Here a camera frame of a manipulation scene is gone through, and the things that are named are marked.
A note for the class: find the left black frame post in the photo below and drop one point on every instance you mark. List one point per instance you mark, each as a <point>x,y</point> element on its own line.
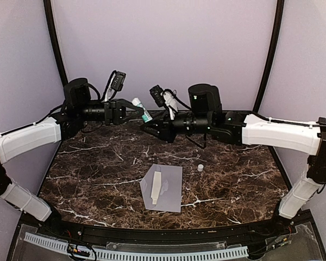
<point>52,30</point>

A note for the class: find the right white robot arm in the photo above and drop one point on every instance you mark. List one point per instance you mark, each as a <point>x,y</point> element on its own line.
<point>205,116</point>

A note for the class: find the black frame post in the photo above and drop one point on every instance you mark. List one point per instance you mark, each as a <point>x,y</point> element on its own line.
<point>270,55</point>
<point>52,30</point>

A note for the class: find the white letter paper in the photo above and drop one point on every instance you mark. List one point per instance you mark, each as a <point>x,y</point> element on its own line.
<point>156,187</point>

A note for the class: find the black front rail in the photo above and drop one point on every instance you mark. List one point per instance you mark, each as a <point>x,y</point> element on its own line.
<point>98,235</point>

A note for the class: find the right black frame post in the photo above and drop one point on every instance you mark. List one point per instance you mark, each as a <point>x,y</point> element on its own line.
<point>270,55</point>

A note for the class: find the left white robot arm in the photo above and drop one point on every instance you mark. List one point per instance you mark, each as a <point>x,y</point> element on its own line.
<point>62,123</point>

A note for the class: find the white glue stick cap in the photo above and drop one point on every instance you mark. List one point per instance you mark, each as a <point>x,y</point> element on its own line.
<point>200,167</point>

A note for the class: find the white slotted cable duct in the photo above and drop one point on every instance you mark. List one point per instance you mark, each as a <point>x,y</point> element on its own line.
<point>119,251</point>

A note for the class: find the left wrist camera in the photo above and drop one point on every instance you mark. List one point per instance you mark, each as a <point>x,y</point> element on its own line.
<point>118,81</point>

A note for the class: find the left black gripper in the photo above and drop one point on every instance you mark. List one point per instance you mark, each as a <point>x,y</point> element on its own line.
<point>115,111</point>

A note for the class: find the green glue stick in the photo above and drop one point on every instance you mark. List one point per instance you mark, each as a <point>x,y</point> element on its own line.
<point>145,114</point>

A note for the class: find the grey envelope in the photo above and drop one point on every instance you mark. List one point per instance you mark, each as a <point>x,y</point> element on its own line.
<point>170,193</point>

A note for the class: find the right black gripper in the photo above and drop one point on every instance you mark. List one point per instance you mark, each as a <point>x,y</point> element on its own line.
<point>163,125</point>

